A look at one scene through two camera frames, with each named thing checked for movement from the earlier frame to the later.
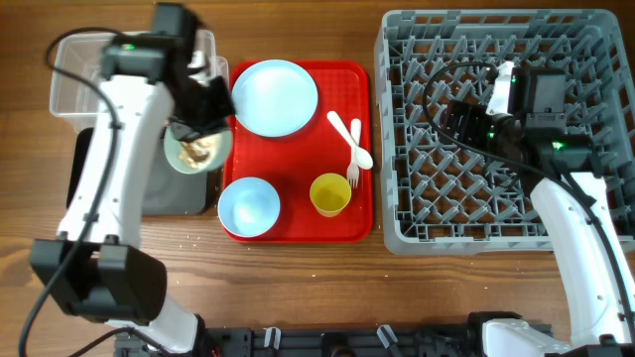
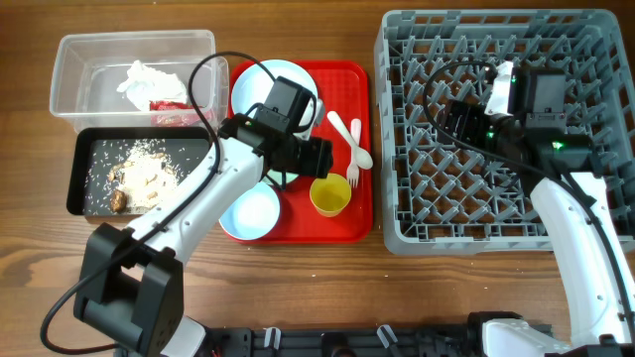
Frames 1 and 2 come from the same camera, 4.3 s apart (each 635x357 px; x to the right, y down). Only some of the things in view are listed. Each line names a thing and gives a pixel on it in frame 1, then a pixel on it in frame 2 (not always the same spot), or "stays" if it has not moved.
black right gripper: (473, 115) stays
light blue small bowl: (248, 207) stays
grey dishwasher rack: (444, 196) stays
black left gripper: (220, 121) to (320, 159)
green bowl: (199, 155) to (277, 176)
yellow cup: (329, 193) stays
